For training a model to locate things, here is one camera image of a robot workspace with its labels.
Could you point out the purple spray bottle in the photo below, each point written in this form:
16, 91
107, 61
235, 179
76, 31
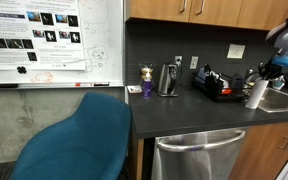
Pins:
147, 85

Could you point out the blue fabric chair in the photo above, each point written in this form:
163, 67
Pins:
91, 144

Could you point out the research poster on whiteboard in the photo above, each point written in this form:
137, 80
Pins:
40, 35

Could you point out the wooden upper cabinets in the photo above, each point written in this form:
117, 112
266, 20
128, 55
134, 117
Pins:
249, 14

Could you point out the white paper towel roll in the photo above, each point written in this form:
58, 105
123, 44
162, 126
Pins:
256, 93

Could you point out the white whiteboard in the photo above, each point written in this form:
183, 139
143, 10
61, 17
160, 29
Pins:
102, 29

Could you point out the white paper note on wall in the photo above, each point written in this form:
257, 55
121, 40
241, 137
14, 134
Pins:
235, 51

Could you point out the soap dispenser bottle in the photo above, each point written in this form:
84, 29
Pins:
278, 83

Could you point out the white light switch plate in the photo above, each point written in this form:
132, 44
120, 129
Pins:
194, 62

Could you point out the black dish rack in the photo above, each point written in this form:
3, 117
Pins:
212, 83

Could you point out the stainless electric kettle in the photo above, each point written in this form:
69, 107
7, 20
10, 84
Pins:
167, 80

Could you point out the stainless dishwasher door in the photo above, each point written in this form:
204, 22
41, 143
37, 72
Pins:
208, 155

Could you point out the stainless steel sink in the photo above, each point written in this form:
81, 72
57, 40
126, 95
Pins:
274, 101

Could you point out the white wall outlet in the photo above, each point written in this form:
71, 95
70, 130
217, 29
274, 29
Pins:
178, 60

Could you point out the small card on counter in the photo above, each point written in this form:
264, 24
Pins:
134, 89

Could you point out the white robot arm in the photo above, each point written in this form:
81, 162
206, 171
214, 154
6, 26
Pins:
278, 38

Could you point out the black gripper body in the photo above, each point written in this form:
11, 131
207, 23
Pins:
269, 70

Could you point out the orange and white bowl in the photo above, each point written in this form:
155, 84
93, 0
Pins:
226, 91

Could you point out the wooden lower cabinet doors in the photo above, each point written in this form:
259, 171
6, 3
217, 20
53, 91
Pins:
263, 153

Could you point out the black whiteboard eraser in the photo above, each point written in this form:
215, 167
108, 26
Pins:
8, 86

